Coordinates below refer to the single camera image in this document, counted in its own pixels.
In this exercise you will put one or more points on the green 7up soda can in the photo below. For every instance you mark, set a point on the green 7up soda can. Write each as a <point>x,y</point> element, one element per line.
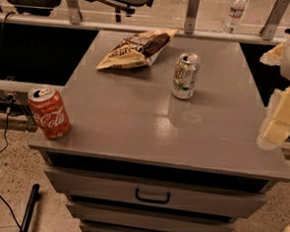
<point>185,75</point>

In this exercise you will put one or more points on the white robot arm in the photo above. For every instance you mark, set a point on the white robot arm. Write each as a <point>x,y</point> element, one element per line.
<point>279,56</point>

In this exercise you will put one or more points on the metal glass railing frame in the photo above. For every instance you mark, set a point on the metal glass railing frame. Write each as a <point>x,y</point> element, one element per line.
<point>261,22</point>

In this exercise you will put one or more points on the black floor stand leg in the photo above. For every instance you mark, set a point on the black floor stand leg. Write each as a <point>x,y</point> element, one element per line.
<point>33,198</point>

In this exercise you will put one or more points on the brown chip bag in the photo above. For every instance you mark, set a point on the brown chip bag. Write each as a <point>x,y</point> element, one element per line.
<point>138,50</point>

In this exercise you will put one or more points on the grey drawer cabinet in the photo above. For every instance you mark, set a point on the grey drawer cabinet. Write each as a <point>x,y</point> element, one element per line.
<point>130,132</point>

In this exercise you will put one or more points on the red Coca-Cola can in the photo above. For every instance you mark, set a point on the red Coca-Cola can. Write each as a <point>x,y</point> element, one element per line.
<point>48,111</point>

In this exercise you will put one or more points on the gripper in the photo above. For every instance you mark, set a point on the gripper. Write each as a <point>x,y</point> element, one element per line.
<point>277,129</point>

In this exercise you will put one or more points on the clear plastic water bottle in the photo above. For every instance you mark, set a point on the clear plastic water bottle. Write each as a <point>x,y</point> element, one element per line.
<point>235,14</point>

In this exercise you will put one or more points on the black drawer handle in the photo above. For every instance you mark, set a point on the black drawer handle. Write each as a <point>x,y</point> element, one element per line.
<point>149,197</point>

